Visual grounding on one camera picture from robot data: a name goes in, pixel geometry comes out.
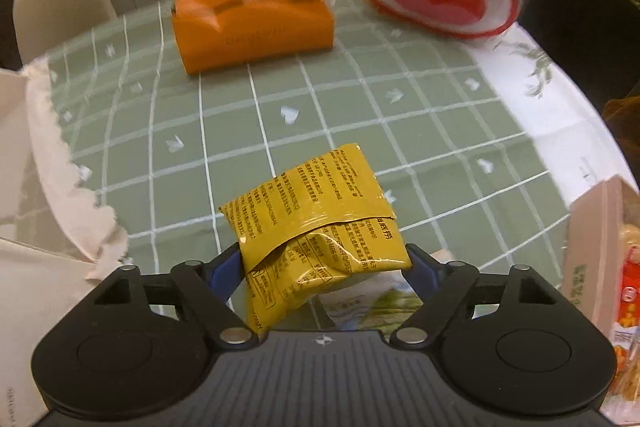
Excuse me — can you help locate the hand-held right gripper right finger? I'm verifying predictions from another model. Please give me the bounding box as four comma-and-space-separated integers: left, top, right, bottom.
390, 243, 554, 348

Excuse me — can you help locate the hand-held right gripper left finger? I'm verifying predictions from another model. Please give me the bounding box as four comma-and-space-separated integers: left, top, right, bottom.
95, 243, 254, 349

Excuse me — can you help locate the yellow snack packet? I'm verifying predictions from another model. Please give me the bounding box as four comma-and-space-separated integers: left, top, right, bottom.
218, 142, 414, 334

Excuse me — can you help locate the pink cardboard box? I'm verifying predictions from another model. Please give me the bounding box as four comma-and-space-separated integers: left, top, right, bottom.
560, 174, 640, 345

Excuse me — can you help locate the white green snack packet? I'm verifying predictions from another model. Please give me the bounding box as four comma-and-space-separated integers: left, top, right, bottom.
317, 269, 427, 334

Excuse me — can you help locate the green checked tablecloth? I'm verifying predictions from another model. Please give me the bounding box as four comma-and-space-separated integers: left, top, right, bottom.
29, 0, 640, 334

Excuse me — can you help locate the torn white paper wrapping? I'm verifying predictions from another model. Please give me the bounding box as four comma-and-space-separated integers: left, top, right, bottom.
0, 56, 132, 427

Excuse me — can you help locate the red white label snack packet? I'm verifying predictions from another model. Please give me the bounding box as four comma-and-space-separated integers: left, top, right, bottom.
612, 246, 640, 344

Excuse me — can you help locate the wrapped yellow bread snack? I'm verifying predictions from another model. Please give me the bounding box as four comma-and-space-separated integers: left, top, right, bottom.
620, 223, 640, 258

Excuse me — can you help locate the orange tissue box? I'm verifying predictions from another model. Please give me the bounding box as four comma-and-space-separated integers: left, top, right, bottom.
170, 0, 336, 76

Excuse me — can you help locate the brown fur coat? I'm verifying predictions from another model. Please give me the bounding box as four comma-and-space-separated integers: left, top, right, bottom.
602, 94, 640, 148

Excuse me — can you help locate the cream plastic chair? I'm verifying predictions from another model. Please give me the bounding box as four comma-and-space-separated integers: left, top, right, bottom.
12, 0, 119, 64

